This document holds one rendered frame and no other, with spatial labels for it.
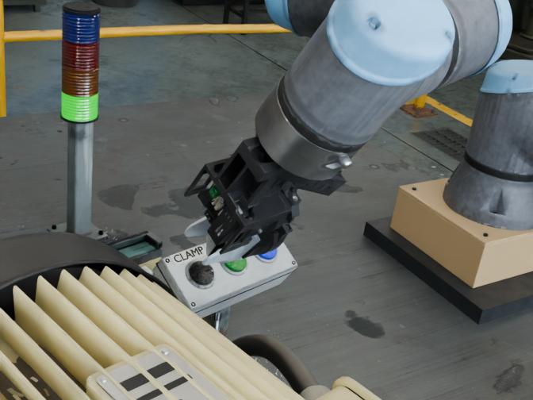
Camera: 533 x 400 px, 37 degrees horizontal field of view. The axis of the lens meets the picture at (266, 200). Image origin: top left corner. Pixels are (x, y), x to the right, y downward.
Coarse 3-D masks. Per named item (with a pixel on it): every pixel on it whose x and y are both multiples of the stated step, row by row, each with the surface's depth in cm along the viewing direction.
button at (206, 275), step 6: (192, 264) 90; (198, 264) 90; (192, 270) 89; (198, 270) 90; (204, 270) 90; (210, 270) 90; (192, 276) 89; (198, 276) 89; (204, 276) 90; (210, 276) 90; (198, 282) 89; (204, 282) 89; (210, 282) 90
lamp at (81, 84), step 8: (64, 72) 130; (72, 72) 129; (80, 72) 129; (88, 72) 129; (96, 72) 131; (64, 80) 130; (72, 80) 129; (80, 80) 129; (88, 80) 130; (96, 80) 132; (64, 88) 131; (72, 88) 130; (80, 88) 130; (88, 88) 131; (96, 88) 132; (72, 96) 131; (80, 96) 131; (88, 96) 131
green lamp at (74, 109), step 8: (64, 96) 132; (96, 96) 133; (64, 104) 132; (72, 104) 131; (80, 104) 131; (88, 104) 132; (96, 104) 134; (64, 112) 133; (72, 112) 132; (80, 112) 132; (88, 112) 133; (96, 112) 134; (72, 120) 133; (80, 120) 133; (88, 120) 133
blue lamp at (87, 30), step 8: (64, 16) 126; (72, 16) 125; (80, 16) 125; (88, 16) 125; (96, 16) 126; (64, 24) 126; (72, 24) 125; (80, 24) 125; (88, 24) 126; (96, 24) 127; (64, 32) 127; (72, 32) 126; (80, 32) 126; (88, 32) 126; (96, 32) 127; (72, 40) 126; (80, 40) 126; (88, 40) 127; (96, 40) 128
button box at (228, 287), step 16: (176, 256) 90; (192, 256) 91; (256, 256) 96; (288, 256) 98; (160, 272) 90; (176, 272) 89; (224, 272) 92; (240, 272) 93; (256, 272) 94; (272, 272) 96; (288, 272) 98; (176, 288) 88; (192, 288) 89; (208, 288) 90; (224, 288) 91; (240, 288) 92; (256, 288) 96; (192, 304) 88; (208, 304) 89; (224, 304) 94
